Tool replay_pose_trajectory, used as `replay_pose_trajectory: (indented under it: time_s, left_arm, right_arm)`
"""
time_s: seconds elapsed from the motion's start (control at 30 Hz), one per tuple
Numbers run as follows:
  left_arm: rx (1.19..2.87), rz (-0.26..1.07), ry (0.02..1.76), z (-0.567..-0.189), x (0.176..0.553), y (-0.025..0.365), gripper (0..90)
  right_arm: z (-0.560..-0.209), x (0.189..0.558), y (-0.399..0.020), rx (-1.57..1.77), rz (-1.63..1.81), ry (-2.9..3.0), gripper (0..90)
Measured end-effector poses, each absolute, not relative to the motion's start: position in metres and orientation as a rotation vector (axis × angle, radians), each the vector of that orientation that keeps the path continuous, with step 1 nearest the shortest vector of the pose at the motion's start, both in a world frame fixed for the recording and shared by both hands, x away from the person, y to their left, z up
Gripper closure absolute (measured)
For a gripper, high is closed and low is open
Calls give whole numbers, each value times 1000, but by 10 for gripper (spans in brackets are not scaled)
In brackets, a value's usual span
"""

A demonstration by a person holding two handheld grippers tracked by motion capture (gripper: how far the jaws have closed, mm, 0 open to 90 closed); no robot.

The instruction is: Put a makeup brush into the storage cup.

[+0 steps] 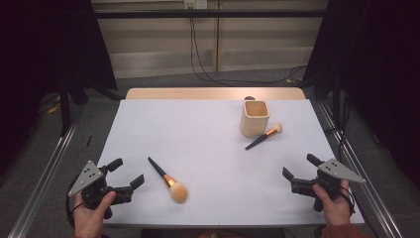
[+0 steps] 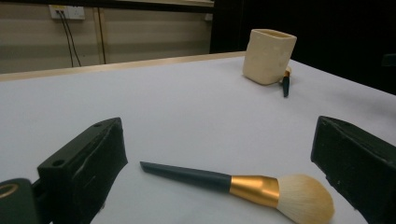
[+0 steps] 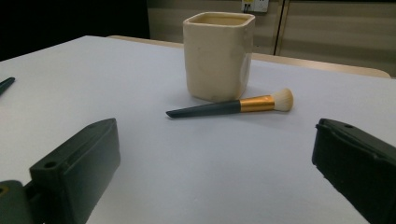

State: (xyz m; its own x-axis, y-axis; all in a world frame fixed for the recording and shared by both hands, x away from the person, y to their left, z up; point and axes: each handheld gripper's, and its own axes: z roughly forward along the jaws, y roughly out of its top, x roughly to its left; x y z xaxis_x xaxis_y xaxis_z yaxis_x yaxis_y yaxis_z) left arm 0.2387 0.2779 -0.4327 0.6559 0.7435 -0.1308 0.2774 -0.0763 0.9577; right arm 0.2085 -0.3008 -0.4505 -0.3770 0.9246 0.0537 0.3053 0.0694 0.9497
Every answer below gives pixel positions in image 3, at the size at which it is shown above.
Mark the small gold-banded makeup brush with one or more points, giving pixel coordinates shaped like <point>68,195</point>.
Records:
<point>218,109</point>

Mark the vertical wall trim strip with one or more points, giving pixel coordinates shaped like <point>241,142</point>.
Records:
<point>281,28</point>

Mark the white table mat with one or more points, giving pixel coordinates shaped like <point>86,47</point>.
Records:
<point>186,171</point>

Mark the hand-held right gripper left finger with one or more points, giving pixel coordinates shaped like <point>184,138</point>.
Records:
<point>81,161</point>

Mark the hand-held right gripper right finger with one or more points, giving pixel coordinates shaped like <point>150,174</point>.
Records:
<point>361,168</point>

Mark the large powder makeup brush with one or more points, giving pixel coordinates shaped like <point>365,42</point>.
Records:
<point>6,83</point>

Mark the white wall socket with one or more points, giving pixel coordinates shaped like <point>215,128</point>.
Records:
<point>257,4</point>

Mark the beige ceramic brush holder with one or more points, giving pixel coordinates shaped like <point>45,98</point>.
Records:
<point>214,62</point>

